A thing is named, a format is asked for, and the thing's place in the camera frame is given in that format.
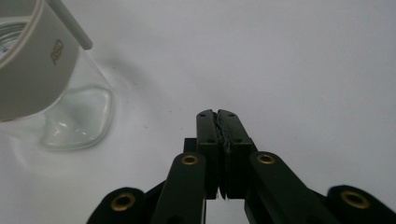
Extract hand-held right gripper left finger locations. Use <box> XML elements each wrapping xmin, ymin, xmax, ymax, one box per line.
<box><xmin>183</xmin><ymin>108</ymin><xmax>224</xmax><ymax>201</ymax></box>

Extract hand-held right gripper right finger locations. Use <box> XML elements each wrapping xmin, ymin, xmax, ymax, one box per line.
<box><xmin>217</xmin><ymin>108</ymin><xmax>259</xmax><ymax>200</ymax></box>

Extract clear glass jar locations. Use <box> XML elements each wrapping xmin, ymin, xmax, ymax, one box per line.
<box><xmin>0</xmin><ymin>21</ymin><xmax>117</xmax><ymax>152</ymax></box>

